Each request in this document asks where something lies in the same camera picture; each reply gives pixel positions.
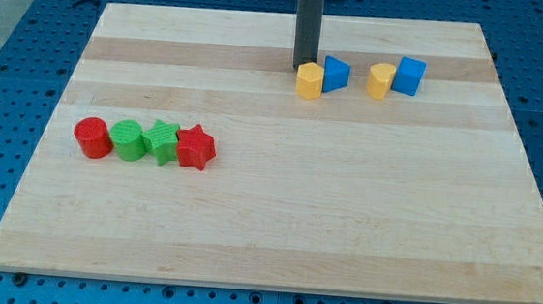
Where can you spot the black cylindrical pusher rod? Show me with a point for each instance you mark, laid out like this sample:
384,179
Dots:
307,31

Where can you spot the yellow hexagon block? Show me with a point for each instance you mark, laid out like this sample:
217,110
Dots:
310,77

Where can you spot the blue triangle block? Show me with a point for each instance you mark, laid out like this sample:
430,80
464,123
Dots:
336,74

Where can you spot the yellow heart block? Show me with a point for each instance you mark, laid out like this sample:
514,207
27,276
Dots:
380,79

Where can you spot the blue cube block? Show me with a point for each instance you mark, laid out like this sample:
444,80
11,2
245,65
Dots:
408,76

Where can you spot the red star block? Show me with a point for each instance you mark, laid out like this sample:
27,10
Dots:
195,148

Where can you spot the wooden board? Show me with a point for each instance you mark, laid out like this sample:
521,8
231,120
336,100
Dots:
424,198

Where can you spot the green star block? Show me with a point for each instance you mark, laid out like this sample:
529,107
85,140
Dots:
161,141

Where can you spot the green cylinder block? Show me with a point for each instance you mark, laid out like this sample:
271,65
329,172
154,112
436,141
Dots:
126,136

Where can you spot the red cylinder block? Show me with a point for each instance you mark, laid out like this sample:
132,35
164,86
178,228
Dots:
93,138

